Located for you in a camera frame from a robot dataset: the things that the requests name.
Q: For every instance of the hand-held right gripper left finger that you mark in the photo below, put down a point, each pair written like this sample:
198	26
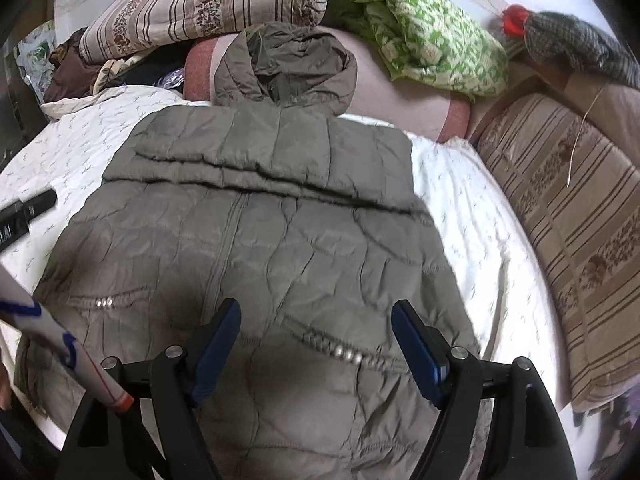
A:
216	355

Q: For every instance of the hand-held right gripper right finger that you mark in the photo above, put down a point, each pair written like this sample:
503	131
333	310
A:
420	355

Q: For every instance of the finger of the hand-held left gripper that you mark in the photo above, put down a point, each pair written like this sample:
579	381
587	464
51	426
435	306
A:
27	215

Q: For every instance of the olive grey hooded puffer jacket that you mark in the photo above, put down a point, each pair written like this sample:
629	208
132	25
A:
280	240

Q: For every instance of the white printed bed sheet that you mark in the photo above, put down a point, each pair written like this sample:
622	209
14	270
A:
475	220

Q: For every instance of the brown cloth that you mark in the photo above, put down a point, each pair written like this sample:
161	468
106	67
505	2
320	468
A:
70	70

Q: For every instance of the cream cloth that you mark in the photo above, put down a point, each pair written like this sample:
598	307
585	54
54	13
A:
112	70

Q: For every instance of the dark clothing pile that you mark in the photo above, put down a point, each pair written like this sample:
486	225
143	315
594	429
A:
155	72

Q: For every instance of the striped floral folded quilt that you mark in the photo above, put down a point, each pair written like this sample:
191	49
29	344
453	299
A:
575	220

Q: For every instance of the purple patterned cloth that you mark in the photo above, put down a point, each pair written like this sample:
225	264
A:
615	425

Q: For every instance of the pink pillow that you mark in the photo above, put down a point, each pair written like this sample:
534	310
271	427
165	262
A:
400	105

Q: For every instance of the striped floral pillow top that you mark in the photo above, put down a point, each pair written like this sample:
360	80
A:
210	0

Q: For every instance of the tan cushion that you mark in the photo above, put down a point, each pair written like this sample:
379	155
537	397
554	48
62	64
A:
615	105

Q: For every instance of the green white patterned cloth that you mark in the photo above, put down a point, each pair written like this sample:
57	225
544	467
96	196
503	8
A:
430	35

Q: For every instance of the red plastic item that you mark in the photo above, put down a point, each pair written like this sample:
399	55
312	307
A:
512	20

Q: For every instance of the grey checked cloth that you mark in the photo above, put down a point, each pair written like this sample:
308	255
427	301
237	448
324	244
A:
565	35

